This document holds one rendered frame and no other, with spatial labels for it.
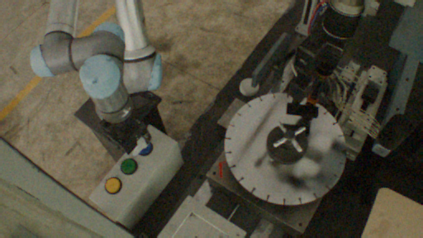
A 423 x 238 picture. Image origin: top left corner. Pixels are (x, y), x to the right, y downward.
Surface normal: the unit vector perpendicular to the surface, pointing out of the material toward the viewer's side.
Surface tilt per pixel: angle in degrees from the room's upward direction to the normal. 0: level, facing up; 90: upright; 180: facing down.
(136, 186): 0
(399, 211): 0
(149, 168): 0
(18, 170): 90
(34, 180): 90
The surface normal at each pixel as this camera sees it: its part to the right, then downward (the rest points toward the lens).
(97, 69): -0.04, -0.52
